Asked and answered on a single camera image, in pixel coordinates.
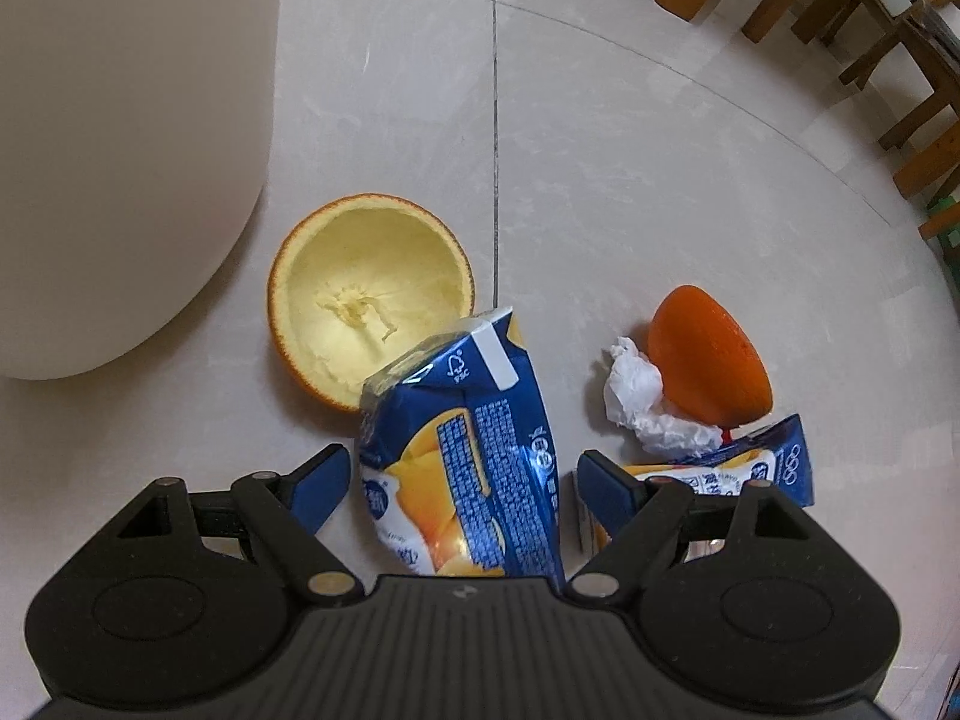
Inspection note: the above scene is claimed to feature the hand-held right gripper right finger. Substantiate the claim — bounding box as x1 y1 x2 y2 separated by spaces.
568 450 826 610

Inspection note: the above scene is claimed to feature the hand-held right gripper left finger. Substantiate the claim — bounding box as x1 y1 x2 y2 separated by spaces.
90 445 362 610

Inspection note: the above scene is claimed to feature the white tissue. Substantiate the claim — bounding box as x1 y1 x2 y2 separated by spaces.
603 337 725 458

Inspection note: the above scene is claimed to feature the large blue juice carton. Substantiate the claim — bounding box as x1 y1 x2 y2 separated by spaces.
358 305 569 595

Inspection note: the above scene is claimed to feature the orange peel half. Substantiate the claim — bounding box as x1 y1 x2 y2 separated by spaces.
648 284 773 428

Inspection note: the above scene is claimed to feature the small blue juice carton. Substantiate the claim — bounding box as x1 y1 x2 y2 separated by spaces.
576 413 816 557

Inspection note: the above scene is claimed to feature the hollow orange peel cup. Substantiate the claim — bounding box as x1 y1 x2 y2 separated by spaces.
268 194 476 414

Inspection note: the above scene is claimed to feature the white plastic trash bin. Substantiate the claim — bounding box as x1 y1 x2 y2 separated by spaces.
0 0 284 381

